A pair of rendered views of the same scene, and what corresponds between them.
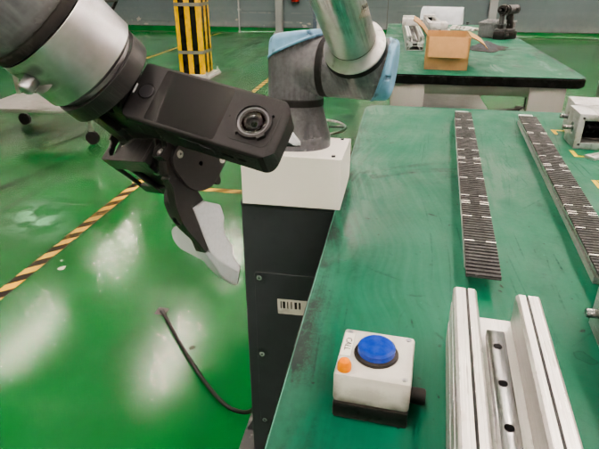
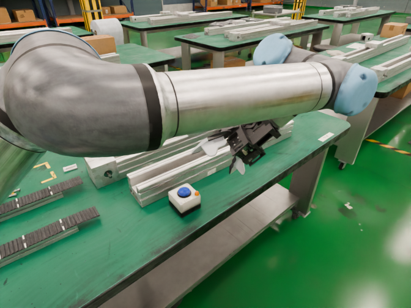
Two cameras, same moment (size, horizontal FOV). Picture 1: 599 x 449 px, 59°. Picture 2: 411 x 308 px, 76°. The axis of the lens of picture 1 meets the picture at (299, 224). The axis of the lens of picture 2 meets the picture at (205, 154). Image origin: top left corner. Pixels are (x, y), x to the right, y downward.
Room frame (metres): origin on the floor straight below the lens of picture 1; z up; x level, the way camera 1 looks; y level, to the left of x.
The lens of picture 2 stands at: (0.92, 0.38, 1.43)
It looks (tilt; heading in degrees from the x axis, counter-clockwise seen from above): 34 degrees down; 219
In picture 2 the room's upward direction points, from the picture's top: straight up
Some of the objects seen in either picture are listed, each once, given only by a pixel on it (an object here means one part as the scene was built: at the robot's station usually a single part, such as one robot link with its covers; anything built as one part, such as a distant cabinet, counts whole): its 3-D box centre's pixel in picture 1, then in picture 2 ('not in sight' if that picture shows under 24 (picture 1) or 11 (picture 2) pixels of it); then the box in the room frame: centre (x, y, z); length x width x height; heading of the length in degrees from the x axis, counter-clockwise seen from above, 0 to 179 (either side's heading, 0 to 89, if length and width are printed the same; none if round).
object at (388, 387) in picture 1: (381, 376); (183, 198); (0.45, -0.09, 0.81); 0.10 x 0.08 x 0.06; 76
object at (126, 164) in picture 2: not in sight; (196, 134); (0.10, -0.33, 0.82); 0.80 x 0.10 x 0.09; 166
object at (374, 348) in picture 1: (376, 351); (184, 192); (0.45, -0.08, 0.84); 0.04 x 0.04 x 0.02
